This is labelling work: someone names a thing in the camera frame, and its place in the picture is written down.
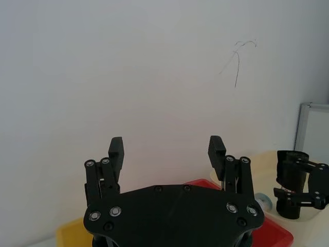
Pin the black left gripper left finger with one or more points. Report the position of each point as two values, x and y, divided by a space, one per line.
116 157

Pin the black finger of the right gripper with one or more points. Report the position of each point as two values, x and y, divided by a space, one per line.
312 164
300 197

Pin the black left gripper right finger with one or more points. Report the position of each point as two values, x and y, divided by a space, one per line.
217 157

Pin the black cylinder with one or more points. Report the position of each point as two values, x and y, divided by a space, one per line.
290 177

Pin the silver tape roll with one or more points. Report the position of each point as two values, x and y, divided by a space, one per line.
264 202

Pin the cream plastic bin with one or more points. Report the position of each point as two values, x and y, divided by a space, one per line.
264 175

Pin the red plastic bin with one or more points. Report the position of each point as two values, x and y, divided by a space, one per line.
272 231

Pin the yellow plastic bin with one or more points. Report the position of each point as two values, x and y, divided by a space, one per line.
70 232

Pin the white board with silver frame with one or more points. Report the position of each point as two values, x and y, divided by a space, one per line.
314 131

